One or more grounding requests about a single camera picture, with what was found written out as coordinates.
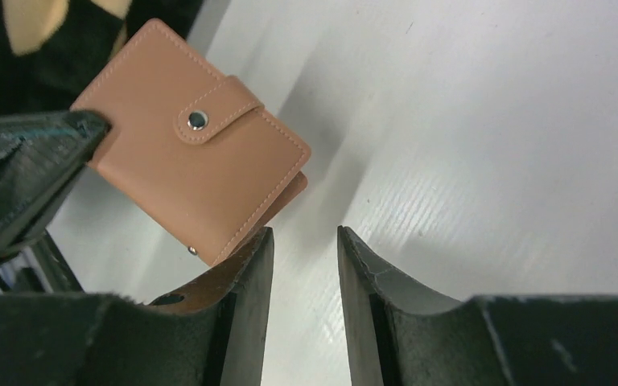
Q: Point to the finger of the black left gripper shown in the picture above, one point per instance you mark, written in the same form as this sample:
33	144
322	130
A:
41	157

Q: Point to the tan leather card holder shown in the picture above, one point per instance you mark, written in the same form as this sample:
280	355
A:
194	148

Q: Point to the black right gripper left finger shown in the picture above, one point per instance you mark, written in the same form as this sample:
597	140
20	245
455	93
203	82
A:
210	331

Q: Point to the black floral pillow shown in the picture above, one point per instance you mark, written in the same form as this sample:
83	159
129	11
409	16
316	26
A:
51	50

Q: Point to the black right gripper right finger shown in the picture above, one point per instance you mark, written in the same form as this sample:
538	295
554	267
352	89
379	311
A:
401	332

